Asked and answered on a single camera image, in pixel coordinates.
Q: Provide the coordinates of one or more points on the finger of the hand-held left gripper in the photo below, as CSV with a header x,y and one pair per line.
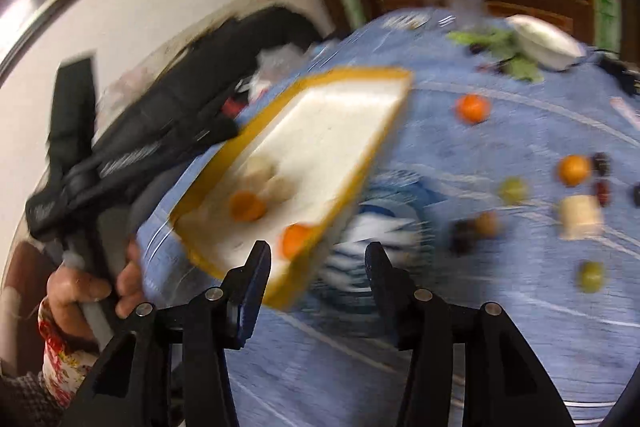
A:
x,y
210,127

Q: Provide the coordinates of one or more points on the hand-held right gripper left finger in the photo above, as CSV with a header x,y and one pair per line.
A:
x,y
250,302

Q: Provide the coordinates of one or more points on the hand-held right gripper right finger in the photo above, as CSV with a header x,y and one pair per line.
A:
x,y
377,277

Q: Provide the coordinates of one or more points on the pale round fruit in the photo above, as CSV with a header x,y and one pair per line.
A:
x,y
279,189

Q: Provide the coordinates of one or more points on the white foam tray yellow tape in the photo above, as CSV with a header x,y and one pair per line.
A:
x,y
330,132

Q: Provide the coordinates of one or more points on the brown round fruit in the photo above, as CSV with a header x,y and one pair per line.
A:
x,y
487,225

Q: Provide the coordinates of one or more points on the green grape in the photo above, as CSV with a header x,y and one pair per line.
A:
x,y
513,190
591,276

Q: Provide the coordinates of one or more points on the red date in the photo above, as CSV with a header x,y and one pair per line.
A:
x,y
602,193
489,68

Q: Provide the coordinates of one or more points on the person's left hand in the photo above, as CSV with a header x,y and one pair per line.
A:
x,y
70,292

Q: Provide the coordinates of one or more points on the red plastic bag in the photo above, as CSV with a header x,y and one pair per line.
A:
x,y
232,107

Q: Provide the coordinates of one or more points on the white plastic bag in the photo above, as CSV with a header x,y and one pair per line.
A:
x,y
272,64

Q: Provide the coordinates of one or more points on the blue plaid tablecloth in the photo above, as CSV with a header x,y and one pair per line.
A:
x,y
500,332

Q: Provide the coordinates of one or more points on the green leafy vegetable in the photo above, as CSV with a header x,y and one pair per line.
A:
x,y
525,69

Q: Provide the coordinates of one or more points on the white bowl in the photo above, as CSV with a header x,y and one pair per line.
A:
x,y
542,39

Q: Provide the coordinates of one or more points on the brown wooden cabinet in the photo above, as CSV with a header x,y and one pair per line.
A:
x,y
525,7

